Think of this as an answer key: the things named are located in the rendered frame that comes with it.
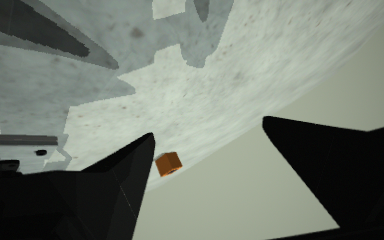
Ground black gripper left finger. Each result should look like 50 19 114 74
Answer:
0 132 155 240

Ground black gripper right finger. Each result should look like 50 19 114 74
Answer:
262 116 384 227

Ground orange block with dark square face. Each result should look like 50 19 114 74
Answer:
155 152 183 177

